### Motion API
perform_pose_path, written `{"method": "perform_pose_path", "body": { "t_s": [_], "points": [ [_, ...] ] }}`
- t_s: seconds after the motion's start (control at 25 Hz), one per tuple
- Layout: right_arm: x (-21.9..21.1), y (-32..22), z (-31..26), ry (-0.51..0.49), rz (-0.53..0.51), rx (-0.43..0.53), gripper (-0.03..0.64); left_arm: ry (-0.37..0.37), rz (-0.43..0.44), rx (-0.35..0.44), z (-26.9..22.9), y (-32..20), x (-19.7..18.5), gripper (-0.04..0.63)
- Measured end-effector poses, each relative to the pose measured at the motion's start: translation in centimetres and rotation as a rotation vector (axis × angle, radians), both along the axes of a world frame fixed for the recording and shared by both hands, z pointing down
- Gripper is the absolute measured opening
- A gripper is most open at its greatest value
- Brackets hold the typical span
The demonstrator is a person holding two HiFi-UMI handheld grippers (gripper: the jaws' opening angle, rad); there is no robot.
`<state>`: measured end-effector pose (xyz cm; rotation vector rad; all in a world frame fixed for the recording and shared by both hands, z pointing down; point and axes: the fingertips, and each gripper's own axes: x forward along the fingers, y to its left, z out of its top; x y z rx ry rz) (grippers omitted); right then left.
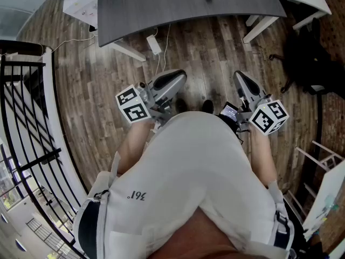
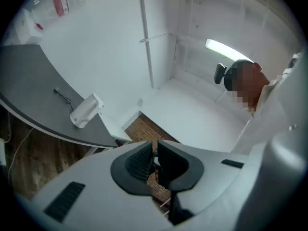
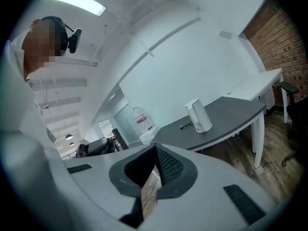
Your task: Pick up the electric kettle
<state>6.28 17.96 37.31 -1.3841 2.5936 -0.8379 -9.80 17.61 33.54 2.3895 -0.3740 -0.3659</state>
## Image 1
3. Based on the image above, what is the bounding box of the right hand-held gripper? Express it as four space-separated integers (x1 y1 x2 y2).
233 71 289 137

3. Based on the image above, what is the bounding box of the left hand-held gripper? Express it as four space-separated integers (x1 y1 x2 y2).
115 69 188 126

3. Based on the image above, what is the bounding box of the person's left forearm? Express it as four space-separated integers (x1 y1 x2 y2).
116 120 158 175

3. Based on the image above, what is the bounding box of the person's right forearm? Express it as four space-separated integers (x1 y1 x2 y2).
249 128 279 188

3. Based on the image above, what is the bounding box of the person's left shoe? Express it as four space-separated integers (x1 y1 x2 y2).
175 98 189 115

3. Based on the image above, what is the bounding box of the person's shoe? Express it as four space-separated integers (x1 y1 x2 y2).
202 99 215 115
175 98 189 115

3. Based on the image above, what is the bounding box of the small black display device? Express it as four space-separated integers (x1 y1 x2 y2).
218 101 239 118

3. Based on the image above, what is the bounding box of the white power adapter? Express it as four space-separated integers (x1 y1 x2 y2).
146 34 162 56

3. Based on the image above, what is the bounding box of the person's right shoe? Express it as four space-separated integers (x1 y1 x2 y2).
202 99 215 115

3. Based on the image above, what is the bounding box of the white table leg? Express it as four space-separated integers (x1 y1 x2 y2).
245 15 261 27
107 41 148 63
242 15 280 44

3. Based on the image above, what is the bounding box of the black office chair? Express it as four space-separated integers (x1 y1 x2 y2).
268 17 345 100

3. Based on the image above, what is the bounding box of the black pole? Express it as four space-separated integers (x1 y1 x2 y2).
315 92 324 156

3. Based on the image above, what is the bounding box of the person's white shirt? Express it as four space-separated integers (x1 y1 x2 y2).
73 111 297 259

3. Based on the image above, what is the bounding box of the white storage box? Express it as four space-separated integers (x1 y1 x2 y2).
63 0 99 29

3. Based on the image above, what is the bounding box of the white paint-stained board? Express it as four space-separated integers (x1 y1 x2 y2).
301 160 345 240

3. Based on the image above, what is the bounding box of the black metal stair railing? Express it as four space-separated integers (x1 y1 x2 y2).
0 40 91 259

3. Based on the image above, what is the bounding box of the person's neck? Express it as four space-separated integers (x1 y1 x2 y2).
147 206 243 259

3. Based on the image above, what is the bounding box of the lower floor window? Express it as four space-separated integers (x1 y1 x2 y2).
0 144 24 212

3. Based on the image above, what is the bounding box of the white adapter cable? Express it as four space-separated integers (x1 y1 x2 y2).
155 23 172 74

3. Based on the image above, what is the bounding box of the black device cable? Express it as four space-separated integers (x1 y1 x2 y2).
234 119 250 145

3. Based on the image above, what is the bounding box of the white metal rack frame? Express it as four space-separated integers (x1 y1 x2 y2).
285 140 345 218

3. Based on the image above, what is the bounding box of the white floor cable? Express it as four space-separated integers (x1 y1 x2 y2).
51 33 97 53

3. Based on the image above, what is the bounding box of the dark backpack shoulder strap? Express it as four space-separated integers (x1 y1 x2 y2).
269 181 296 253
74 190 111 259

